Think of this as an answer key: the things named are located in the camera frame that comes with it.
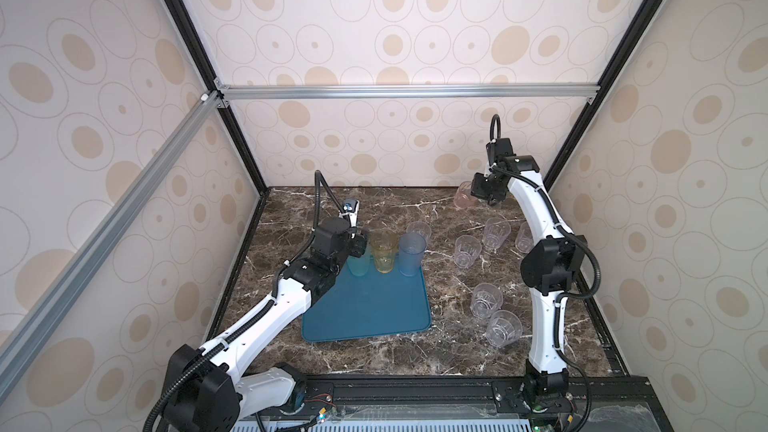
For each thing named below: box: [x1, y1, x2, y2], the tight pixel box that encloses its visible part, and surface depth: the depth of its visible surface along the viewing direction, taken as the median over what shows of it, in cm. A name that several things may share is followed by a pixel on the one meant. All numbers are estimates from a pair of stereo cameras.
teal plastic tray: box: [302, 263, 432, 343], surface depth 94 cm
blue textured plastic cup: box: [398, 233, 427, 277], surface depth 96 cm
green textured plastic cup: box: [346, 254, 372, 277], surface depth 94 cm
